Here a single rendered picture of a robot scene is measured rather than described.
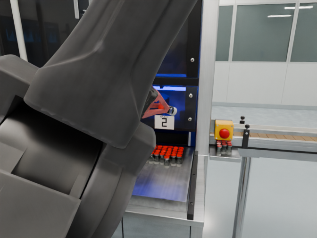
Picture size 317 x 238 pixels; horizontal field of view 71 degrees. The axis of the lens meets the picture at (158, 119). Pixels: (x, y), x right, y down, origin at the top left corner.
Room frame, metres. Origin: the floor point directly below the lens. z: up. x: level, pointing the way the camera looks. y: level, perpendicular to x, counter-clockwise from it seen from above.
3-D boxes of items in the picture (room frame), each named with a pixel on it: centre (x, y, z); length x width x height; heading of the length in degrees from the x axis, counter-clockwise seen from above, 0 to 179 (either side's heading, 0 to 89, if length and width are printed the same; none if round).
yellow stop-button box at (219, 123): (0.89, -0.28, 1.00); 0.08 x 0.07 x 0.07; 169
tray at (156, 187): (0.72, 0.01, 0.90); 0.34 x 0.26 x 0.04; 168
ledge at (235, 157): (0.93, -0.30, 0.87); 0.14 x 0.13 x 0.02; 169
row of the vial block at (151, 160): (0.80, 0.00, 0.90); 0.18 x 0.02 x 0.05; 78
